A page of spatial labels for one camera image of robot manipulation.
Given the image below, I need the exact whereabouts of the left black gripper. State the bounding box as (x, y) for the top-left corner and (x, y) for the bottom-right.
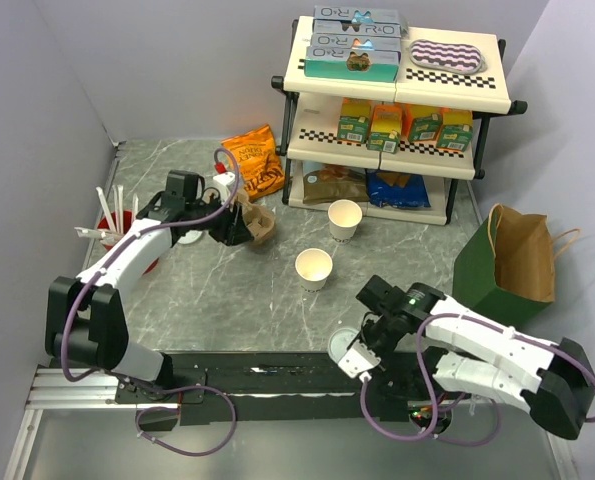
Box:
(186, 190), (254, 246)

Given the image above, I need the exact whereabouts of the brown cardboard cup carrier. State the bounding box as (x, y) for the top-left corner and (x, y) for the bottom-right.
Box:
(235, 189), (276, 247)

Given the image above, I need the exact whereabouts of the white plastic cup lid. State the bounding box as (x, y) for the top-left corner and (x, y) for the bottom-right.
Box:
(327, 327), (359, 363)

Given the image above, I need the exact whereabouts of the white paper coffee cup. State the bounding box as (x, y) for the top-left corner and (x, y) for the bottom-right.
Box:
(295, 248), (333, 292)

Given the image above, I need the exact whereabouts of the brown paper bag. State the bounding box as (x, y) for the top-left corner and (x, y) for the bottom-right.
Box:
(487, 203), (581, 303)

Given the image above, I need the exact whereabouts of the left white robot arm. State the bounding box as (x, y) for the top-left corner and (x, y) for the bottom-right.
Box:
(44, 170), (253, 402)

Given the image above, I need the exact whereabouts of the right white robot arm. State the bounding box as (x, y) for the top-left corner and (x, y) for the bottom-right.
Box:
(337, 275), (595, 440)

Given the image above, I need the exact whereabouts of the orange kettle chips bag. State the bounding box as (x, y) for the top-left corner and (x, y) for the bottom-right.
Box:
(221, 124), (286, 201)

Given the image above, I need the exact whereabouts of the dark green paper bag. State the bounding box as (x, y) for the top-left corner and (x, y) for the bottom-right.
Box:
(452, 217), (555, 328)

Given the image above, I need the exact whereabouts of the brown snack bag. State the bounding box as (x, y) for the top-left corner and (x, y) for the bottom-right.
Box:
(303, 162), (369, 205)

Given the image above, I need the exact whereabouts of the red straw holder cup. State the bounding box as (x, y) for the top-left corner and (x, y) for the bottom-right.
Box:
(96, 210), (158, 275)

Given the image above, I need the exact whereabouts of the blue snack bag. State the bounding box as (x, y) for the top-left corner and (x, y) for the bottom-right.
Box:
(367, 170), (431, 209)

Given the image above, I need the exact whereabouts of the cream three-tier shelf rack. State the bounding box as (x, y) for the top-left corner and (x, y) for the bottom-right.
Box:
(271, 14), (527, 225)

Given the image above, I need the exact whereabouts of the green juice carton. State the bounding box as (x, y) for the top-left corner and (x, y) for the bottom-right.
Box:
(404, 104), (442, 143)
(435, 108), (473, 152)
(337, 98), (372, 144)

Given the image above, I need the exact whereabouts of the teal front R&O box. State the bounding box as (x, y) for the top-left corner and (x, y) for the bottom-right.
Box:
(304, 46), (401, 83)

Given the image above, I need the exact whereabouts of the grey back R&O box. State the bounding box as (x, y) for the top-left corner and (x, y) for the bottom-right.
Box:
(313, 5), (409, 39)

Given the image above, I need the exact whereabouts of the purple wavy pattern pouch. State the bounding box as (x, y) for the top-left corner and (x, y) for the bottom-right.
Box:
(408, 39), (487, 75)

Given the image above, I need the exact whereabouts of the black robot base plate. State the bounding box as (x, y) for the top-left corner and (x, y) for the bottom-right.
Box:
(49, 352), (473, 434)

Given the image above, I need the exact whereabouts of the aluminium rail frame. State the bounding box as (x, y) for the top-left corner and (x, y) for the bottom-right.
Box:
(5, 368), (579, 479)

